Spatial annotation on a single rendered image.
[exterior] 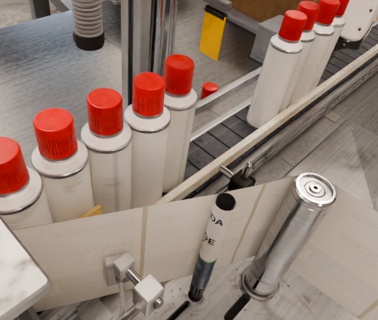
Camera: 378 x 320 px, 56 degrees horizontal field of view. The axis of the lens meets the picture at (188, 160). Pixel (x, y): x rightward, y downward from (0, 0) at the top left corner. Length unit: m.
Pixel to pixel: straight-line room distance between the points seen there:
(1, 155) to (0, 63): 0.61
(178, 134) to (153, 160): 0.05
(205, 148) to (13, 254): 0.46
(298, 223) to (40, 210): 0.23
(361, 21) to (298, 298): 0.51
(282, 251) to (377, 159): 0.38
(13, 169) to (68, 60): 0.61
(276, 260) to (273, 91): 0.31
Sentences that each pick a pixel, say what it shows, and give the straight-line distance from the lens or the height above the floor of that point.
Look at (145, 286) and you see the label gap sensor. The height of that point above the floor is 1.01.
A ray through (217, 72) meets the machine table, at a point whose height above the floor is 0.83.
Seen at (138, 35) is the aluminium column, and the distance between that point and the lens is 0.53.
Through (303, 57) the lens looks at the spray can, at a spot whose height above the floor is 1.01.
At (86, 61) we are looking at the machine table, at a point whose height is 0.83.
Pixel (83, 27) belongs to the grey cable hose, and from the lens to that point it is 0.42.
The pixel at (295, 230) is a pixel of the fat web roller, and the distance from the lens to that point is 0.35.
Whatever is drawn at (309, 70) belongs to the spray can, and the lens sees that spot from 0.70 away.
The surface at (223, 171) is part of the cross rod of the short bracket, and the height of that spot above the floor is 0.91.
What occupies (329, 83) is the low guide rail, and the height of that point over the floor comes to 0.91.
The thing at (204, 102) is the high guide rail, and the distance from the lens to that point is 0.56.
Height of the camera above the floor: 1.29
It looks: 46 degrees down
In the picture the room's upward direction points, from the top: 10 degrees clockwise
